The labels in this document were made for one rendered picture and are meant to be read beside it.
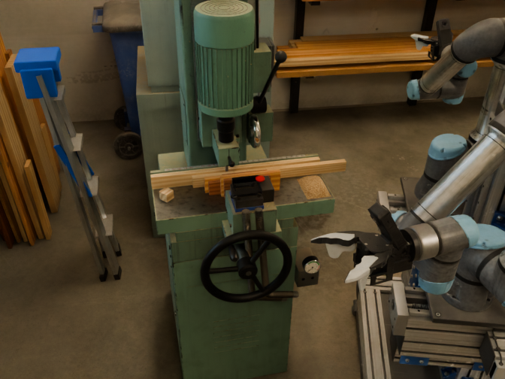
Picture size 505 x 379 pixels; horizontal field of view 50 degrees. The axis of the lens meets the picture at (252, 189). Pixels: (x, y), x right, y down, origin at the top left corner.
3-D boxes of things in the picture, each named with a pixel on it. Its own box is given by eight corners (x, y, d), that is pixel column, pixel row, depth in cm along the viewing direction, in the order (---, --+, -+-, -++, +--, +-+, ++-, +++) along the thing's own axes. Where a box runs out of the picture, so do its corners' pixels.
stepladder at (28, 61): (92, 285, 272) (9, 67, 203) (95, 252, 293) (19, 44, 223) (124, 279, 274) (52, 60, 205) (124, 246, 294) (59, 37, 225)
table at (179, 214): (158, 255, 166) (157, 240, 162) (152, 198, 190) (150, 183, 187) (344, 229, 177) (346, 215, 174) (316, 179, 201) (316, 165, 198)
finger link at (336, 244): (310, 259, 116) (353, 265, 114) (310, 236, 113) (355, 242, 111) (312, 252, 119) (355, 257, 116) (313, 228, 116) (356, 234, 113)
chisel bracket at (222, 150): (219, 171, 178) (218, 149, 173) (212, 150, 190) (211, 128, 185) (240, 168, 180) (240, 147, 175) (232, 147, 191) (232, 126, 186)
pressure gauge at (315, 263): (303, 279, 190) (304, 262, 186) (300, 271, 193) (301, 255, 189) (319, 276, 192) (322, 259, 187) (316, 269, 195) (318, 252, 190)
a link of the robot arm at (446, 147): (418, 164, 196) (425, 131, 188) (452, 162, 198) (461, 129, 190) (432, 183, 187) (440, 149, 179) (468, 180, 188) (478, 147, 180)
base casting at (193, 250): (170, 263, 182) (168, 243, 176) (158, 171, 227) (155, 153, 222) (298, 246, 190) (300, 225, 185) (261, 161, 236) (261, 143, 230)
